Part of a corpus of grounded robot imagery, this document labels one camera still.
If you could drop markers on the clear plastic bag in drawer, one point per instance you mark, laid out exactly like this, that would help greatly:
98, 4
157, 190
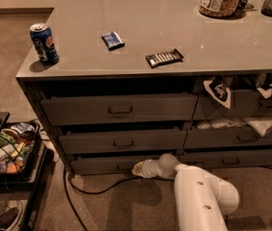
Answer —
261, 125

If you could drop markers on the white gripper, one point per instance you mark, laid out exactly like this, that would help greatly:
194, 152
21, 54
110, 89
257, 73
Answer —
148, 170

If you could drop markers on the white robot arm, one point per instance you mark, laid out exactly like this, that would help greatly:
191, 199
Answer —
202, 199

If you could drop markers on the grey drawer cabinet with counter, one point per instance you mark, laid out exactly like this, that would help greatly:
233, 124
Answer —
237, 49

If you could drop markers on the blue snack packet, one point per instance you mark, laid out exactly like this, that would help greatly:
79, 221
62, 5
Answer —
112, 40

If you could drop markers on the black bin of bottles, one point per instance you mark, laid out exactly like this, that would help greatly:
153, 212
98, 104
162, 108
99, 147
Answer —
19, 143

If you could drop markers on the grey drawer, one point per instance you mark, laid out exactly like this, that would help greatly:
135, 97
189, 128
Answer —
225, 137
108, 165
236, 158
243, 103
117, 141
118, 108

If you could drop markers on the blue Pepsi soda can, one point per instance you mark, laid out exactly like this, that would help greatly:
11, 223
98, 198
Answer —
41, 36

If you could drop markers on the shoe on cart shelf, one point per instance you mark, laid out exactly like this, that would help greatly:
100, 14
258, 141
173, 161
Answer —
10, 217

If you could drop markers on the black chocolate bar wrapper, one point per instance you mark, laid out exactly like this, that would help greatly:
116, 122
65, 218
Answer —
162, 58

